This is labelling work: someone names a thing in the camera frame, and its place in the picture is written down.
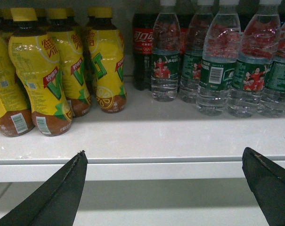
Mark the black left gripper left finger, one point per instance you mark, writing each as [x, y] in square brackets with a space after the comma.
[56, 201]

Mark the barcode label water bottle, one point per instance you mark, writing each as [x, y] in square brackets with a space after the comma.
[219, 58]

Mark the middle water bottle team label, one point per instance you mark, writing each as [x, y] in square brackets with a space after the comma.
[258, 46]

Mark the yellow lemon tea bottle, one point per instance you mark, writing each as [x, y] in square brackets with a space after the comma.
[106, 47]

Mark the left cola bottle behind water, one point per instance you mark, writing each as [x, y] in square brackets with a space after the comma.
[142, 31]

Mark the left edge lemon tea bottle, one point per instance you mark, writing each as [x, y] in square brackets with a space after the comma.
[15, 110]

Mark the front lemon tea bottle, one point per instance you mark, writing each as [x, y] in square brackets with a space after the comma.
[36, 59]

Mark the white metal shelf board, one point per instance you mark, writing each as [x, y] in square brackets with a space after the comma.
[147, 140]

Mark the right water bottle green label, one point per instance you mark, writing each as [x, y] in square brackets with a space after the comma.
[272, 103]

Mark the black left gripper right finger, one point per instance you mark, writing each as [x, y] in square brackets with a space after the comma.
[266, 181]

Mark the middle lemon tea bottle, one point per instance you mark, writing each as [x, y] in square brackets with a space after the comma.
[71, 61]

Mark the far left water bottle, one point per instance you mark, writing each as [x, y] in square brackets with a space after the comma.
[165, 53]

